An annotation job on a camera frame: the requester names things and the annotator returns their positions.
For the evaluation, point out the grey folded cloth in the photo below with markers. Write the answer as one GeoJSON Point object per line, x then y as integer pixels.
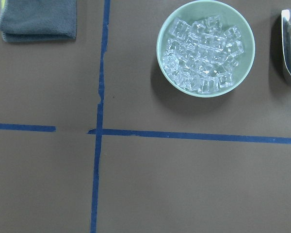
{"type": "Point", "coordinates": [38, 20]}

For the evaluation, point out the green bowl of ice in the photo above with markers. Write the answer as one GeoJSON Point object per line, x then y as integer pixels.
{"type": "Point", "coordinates": [205, 48]}

